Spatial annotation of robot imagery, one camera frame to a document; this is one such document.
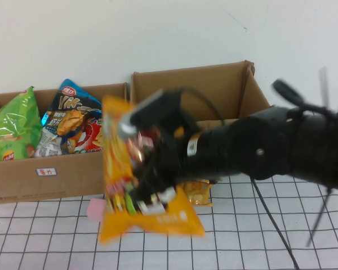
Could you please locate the white black grid tablecloth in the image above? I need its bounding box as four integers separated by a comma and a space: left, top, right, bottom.
0, 173, 338, 270

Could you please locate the large orange chip bag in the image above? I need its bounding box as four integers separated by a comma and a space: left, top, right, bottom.
97, 94, 206, 245

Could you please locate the pink foam cube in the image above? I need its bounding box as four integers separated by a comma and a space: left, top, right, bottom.
86, 198, 106, 222

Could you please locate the black cable with plug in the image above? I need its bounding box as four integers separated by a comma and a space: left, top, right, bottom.
271, 79, 338, 119

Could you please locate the blue black chip bag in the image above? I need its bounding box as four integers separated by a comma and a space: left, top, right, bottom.
33, 78, 104, 157

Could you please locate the thin black camera cable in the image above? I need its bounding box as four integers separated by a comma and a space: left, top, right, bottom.
179, 86, 226, 125

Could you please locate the grey cable tie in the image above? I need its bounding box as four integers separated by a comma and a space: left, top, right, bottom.
306, 187, 332, 248

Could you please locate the taped brown cardboard box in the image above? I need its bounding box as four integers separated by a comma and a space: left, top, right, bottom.
130, 60, 272, 132

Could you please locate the long black cable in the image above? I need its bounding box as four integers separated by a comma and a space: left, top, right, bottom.
250, 176, 300, 270

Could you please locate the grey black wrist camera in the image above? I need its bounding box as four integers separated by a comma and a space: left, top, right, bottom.
119, 89, 184, 138

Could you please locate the cardboard box marked F2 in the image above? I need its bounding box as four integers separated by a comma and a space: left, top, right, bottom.
0, 82, 130, 204

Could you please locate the small yellow biscuit packet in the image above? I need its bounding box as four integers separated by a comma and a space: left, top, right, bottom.
181, 179, 214, 208

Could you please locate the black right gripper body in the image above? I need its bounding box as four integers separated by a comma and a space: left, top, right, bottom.
142, 112, 199, 192

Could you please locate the green Lay's chip bag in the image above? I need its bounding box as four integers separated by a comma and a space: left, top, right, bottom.
0, 86, 43, 161

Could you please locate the red white snack bag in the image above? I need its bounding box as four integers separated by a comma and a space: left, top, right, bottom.
70, 118, 104, 154

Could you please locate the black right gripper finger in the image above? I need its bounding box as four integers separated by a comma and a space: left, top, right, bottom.
131, 182, 177, 205

